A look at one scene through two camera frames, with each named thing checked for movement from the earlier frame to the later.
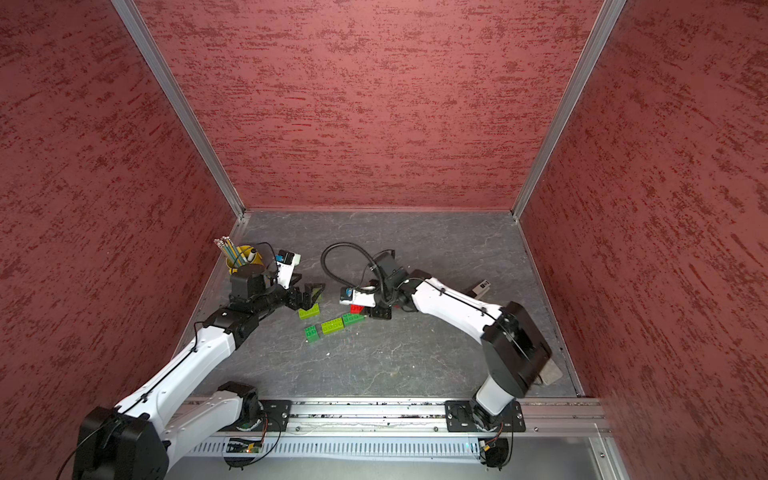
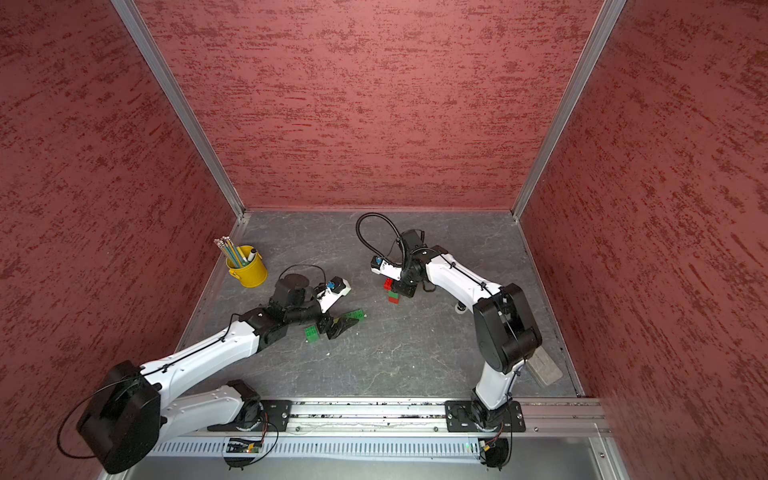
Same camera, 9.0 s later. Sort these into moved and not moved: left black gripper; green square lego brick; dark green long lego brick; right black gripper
Moved: right black gripper; left black gripper
Not moved: dark green long lego brick; green square lego brick
